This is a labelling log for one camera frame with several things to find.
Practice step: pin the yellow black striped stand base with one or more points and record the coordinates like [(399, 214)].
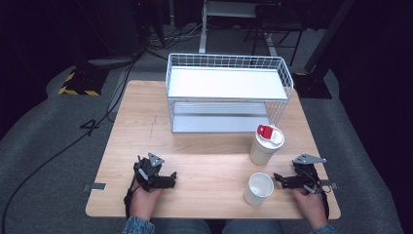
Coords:
[(82, 83)]

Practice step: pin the person's left leg in jeans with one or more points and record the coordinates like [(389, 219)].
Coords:
[(181, 226)]

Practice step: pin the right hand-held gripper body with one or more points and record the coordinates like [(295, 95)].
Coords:
[(307, 172)]

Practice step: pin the black stand with square base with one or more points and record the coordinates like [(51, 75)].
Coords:
[(313, 84)]

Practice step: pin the person's right hand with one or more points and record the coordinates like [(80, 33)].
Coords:
[(310, 206)]

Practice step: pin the person's leg in jeans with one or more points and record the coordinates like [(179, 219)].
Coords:
[(253, 227), (181, 226)]

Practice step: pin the white paper cup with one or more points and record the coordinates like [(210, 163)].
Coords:
[(258, 190)]

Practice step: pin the person's left hand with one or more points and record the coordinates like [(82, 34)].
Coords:
[(142, 203)]

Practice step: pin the black chair frame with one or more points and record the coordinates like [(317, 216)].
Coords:
[(279, 22)]

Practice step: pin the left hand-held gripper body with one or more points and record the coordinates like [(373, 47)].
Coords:
[(147, 169)]

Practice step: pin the person's right leg in jeans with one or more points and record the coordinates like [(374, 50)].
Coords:
[(253, 227)]

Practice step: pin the grey flat stand base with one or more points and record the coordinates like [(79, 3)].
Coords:
[(110, 61)]

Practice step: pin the white cup with red lid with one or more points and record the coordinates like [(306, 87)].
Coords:
[(264, 149)]

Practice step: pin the white metal desk frame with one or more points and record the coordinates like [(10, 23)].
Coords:
[(203, 32)]

